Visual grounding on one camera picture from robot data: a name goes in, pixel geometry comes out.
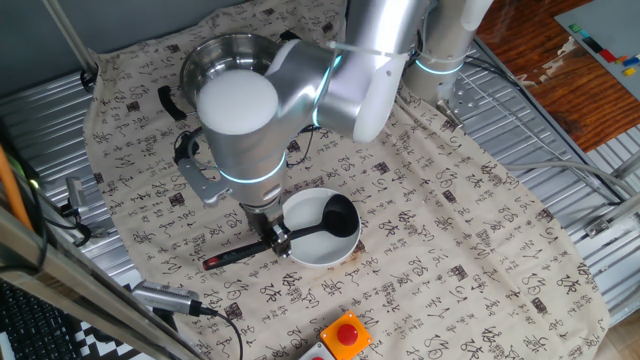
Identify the black ladle with red accents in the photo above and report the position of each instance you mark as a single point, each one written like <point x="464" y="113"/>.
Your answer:
<point x="340" y="220"/>

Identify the green block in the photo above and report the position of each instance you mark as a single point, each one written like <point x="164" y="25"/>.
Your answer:
<point x="575" y="28"/>

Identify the blue block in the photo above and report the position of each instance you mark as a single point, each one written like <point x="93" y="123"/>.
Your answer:
<point x="631" y="61"/>

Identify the brown wooden desk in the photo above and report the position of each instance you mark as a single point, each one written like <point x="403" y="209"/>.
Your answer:
<point x="575" y="100"/>

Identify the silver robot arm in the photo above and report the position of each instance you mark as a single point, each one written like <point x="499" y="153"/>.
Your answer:
<point x="250" y="150"/>

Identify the red block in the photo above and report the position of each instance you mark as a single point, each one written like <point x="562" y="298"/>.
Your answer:
<point x="607" y="55"/>

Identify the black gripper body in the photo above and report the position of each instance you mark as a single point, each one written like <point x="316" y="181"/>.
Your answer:
<point x="264" y="216"/>

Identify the aluminium frame bar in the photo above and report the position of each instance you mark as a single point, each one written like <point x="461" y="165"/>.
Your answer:
<point x="50" y="270"/>

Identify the grey board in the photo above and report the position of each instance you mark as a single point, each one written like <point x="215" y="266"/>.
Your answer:
<point x="610" y="30"/>

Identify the white round bowl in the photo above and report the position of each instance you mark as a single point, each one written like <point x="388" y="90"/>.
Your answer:
<point x="310" y="215"/>

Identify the black block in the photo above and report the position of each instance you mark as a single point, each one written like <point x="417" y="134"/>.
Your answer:
<point x="592" y="44"/>

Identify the orange pole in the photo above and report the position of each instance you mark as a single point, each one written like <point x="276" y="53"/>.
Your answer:
<point x="10" y="185"/>

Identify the small silver camera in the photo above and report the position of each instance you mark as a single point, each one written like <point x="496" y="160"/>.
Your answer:
<point x="76" y="195"/>

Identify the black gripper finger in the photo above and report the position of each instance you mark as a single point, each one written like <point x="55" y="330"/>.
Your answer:
<point x="282" y="242"/>
<point x="267" y="238"/>

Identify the teal block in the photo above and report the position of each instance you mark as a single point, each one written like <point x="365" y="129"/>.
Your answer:
<point x="584" y="34"/>

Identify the beige calligraphy print cloth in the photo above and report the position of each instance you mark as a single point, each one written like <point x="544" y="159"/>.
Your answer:
<point x="400" y="200"/>

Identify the orange emergency stop button box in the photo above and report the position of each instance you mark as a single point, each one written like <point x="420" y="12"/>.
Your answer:
<point x="346" y="334"/>

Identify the grey metal pole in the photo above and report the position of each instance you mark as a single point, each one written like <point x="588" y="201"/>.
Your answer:
<point x="70" y="35"/>

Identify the black pole clamp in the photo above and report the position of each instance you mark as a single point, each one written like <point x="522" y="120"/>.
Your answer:
<point x="89" y="80"/>

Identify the black keyboard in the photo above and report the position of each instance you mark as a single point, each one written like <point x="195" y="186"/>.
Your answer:
<point x="30" y="325"/>

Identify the orange block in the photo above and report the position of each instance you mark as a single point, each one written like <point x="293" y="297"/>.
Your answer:
<point x="621" y="60"/>

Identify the white box with red button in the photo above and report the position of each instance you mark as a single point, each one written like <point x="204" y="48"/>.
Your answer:
<point x="315" y="354"/>

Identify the large silver camera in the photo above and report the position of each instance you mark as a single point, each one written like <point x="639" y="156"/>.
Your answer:
<point x="165" y="297"/>

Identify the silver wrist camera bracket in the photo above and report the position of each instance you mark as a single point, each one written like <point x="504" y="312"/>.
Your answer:
<point x="200" y="185"/>

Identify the yellow block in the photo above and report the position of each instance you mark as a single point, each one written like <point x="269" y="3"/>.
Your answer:
<point x="629" y="71"/>

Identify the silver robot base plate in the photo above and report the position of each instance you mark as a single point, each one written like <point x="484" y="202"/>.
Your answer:
<point x="462" y="100"/>

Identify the black white marker board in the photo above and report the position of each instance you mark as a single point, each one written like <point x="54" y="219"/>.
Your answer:
<point x="105" y="345"/>

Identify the aluminium profile rail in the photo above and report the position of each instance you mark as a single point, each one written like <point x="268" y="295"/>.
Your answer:
<point x="627" y="167"/>
<point x="615" y="215"/>

